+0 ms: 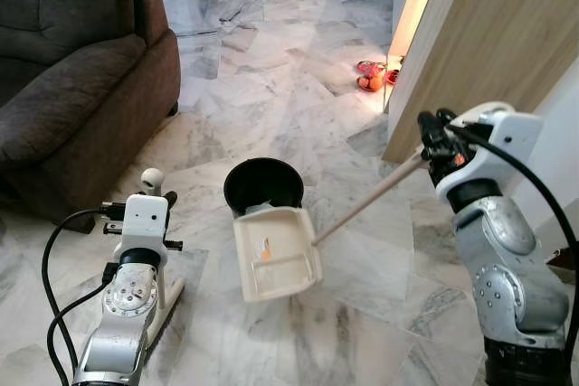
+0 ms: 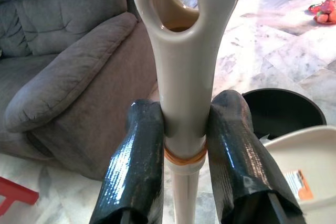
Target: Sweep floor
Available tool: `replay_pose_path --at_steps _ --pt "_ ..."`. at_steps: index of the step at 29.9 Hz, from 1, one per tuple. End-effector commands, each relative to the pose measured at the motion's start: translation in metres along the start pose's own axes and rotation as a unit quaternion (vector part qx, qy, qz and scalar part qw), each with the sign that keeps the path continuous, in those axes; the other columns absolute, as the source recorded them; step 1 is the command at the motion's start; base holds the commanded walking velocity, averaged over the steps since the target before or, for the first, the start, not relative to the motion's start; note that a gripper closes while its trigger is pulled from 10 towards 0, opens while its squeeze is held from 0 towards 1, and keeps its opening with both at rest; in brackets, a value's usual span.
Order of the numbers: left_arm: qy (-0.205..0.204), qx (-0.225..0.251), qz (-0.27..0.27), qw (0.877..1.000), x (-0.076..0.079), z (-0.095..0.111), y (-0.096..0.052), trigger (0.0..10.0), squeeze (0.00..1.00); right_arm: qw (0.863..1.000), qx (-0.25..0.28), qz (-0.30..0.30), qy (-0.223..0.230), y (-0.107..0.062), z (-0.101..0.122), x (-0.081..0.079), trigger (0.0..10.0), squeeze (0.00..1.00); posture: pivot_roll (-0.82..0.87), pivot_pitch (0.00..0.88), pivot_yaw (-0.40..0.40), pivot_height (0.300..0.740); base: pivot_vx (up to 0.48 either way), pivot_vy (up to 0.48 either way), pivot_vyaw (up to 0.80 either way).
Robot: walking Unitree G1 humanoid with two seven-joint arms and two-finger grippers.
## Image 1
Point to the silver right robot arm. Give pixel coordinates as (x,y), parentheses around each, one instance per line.
(507,268)

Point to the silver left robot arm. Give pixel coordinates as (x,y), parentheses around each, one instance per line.
(127,306)

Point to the red and orange toy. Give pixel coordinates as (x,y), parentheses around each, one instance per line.
(371,77)

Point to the black round bin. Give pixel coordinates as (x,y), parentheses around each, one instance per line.
(262,183)

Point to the light wooden cabinet panel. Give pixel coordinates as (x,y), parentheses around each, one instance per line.
(498,33)

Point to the dark brown fabric sofa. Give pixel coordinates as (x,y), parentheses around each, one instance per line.
(72,70)

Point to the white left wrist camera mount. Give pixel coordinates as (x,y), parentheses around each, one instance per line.
(143,223)

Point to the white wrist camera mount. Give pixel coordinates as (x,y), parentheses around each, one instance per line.
(143,223)
(507,137)

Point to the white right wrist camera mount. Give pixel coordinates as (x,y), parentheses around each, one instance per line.
(507,137)

